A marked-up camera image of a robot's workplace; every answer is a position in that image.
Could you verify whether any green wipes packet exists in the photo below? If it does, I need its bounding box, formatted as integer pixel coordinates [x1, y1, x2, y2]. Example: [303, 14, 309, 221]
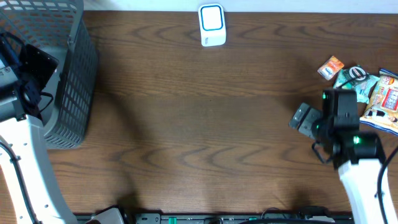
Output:
[354, 75, 380, 104]

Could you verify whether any teal Kleenex tissue pack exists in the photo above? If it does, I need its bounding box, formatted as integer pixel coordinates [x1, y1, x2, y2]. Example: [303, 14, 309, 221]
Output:
[333, 69, 354, 90]

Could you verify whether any green round-label packet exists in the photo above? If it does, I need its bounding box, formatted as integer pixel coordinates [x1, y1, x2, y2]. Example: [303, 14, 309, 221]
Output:
[348, 65, 368, 82]

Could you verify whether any white yellow snack bag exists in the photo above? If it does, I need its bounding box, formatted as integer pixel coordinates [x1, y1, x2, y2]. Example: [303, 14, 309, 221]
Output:
[360, 68, 398, 135]

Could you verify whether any orange tissue pack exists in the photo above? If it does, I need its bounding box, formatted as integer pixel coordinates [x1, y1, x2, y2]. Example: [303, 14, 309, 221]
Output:
[317, 55, 345, 80]

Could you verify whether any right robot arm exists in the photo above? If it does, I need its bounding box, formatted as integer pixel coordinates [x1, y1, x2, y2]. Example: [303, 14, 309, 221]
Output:
[289, 89, 397, 223]

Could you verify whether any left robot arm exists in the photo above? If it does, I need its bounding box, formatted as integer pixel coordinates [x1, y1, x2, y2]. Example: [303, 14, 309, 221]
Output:
[1, 30, 127, 223]

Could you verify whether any white barcode scanner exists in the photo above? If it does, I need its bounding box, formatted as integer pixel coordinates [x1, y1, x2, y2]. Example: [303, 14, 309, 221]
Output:
[198, 3, 226, 47]

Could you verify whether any grey plastic mesh basket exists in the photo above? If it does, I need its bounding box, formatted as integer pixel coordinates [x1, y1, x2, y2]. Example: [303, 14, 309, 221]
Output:
[1, 0, 98, 149]

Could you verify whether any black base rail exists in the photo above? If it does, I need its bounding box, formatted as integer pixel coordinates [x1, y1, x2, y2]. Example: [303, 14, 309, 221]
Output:
[122, 211, 354, 224]

